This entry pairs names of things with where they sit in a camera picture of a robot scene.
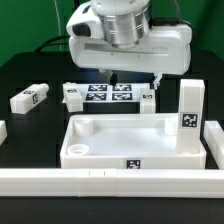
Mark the white right fence block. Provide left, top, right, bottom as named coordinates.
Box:
left=203, top=121, right=224, bottom=170

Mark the white marker sheet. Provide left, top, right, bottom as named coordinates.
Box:
left=61, top=82, right=153, bottom=104

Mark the white desk top tray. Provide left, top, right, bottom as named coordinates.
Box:
left=60, top=113, right=206, bottom=169

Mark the white fence block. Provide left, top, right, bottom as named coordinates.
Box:
left=0, top=120, right=7, bottom=146
left=203, top=121, right=224, bottom=170

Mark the white front fence bar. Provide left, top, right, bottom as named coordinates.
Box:
left=0, top=169, right=224, bottom=198

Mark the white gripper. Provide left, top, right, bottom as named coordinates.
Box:
left=66, top=3, right=192, bottom=90

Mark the white left fence block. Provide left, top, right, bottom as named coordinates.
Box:
left=0, top=120, right=7, bottom=146

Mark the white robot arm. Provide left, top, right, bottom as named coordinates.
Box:
left=66, top=0, right=192, bottom=87

